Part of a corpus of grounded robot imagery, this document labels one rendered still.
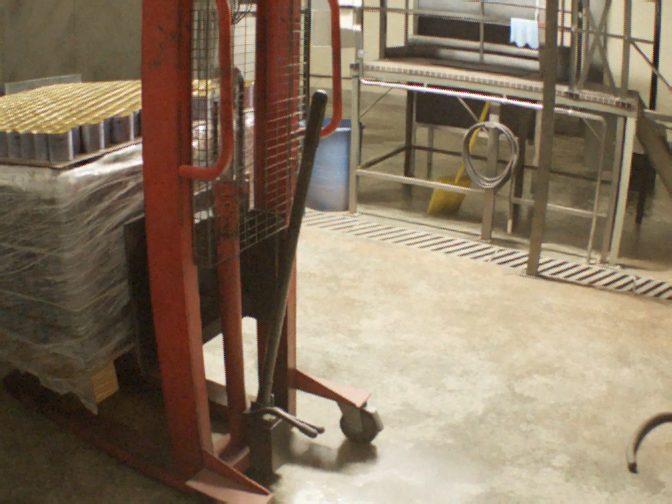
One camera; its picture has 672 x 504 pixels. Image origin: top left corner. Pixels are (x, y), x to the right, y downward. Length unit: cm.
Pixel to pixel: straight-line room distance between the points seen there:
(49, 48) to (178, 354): 454
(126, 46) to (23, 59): 150
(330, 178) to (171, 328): 313
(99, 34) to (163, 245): 392
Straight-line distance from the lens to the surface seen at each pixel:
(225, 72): 149
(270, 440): 215
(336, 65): 195
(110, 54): 540
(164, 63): 161
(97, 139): 176
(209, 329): 210
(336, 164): 477
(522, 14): 558
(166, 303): 179
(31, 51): 630
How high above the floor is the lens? 151
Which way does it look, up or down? 21 degrees down
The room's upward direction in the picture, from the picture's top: 1 degrees clockwise
